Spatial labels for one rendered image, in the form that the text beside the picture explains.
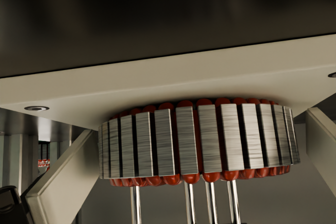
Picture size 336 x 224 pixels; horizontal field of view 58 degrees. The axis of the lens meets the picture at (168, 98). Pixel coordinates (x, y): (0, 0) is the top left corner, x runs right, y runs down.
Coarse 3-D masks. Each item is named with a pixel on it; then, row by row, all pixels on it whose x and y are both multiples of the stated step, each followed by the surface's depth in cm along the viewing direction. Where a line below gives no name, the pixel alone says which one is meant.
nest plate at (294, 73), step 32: (128, 64) 12; (160, 64) 12; (192, 64) 11; (224, 64) 11; (256, 64) 11; (288, 64) 11; (320, 64) 10; (0, 96) 12; (32, 96) 12; (64, 96) 12; (96, 96) 12; (128, 96) 12; (160, 96) 13; (192, 96) 13; (224, 96) 14; (256, 96) 15; (288, 96) 15; (320, 96) 16; (96, 128) 21
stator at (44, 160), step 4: (40, 144) 56; (44, 144) 56; (48, 144) 57; (40, 148) 56; (44, 148) 56; (48, 148) 56; (40, 152) 56; (44, 152) 56; (48, 152) 56; (40, 156) 56; (44, 156) 56; (48, 156) 56; (40, 160) 56; (44, 160) 56; (48, 160) 56
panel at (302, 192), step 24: (312, 168) 40; (96, 192) 44; (120, 192) 43; (144, 192) 43; (168, 192) 42; (216, 192) 41; (240, 192) 41; (264, 192) 40; (288, 192) 40; (312, 192) 39; (96, 216) 43; (120, 216) 43; (144, 216) 42; (168, 216) 41; (240, 216) 40; (264, 216) 39; (288, 216) 39; (312, 216) 38
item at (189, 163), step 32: (128, 128) 14; (160, 128) 13; (192, 128) 13; (224, 128) 13; (256, 128) 13; (288, 128) 15; (128, 160) 14; (160, 160) 13; (192, 160) 12; (224, 160) 13; (256, 160) 13; (288, 160) 14
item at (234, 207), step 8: (184, 184) 31; (192, 184) 31; (208, 184) 31; (232, 184) 31; (184, 192) 31; (192, 192) 31; (208, 192) 31; (232, 192) 30; (192, 200) 31; (208, 200) 31; (232, 200) 30; (192, 208) 31; (208, 208) 31; (216, 208) 31; (232, 208) 30; (192, 216) 31; (208, 216) 31; (216, 216) 30; (232, 216) 30
